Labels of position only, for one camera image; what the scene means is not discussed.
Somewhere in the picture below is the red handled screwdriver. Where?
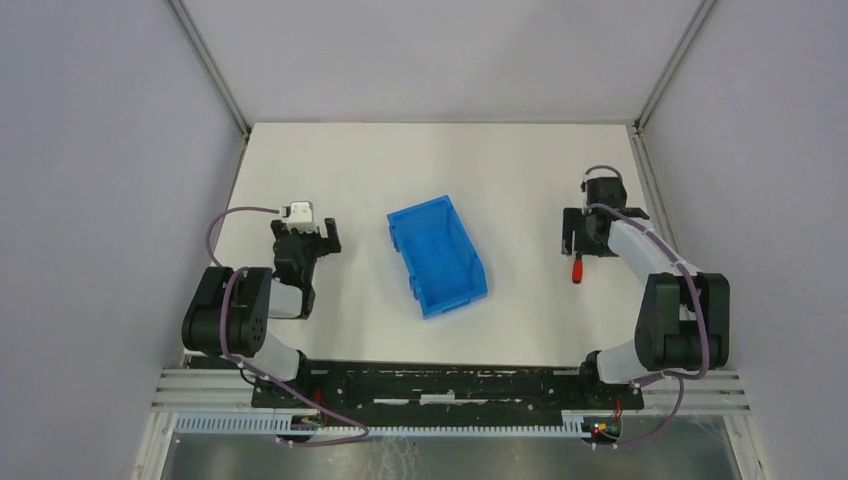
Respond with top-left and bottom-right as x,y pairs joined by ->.
571,252 -> 584,285

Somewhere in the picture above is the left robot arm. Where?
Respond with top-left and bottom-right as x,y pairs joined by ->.
181,217 -> 342,382

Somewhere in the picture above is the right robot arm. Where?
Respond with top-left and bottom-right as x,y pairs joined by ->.
561,170 -> 730,386

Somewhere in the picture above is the blue plastic storage bin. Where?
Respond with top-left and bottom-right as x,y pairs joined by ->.
387,195 -> 488,319

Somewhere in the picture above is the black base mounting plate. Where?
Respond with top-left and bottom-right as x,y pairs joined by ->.
289,360 -> 642,428

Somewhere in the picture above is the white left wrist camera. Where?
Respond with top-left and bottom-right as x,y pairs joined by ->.
281,201 -> 317,233

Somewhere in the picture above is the left corner aluminium post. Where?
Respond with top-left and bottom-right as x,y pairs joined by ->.
164,0 -> 252,142

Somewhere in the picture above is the corner aluminium post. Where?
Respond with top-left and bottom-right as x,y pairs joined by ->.
164,0 -> 252,142
633,0 -> 719,133

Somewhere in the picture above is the right corner aluminium post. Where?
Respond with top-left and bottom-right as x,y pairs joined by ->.
633,0 -> 719,133

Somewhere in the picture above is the white slotted cable duct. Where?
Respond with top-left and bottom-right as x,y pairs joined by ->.
174,412 -> 590,440

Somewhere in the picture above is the aluminium front frame rail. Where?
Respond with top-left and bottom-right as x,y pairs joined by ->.
151,369 -> 752,416

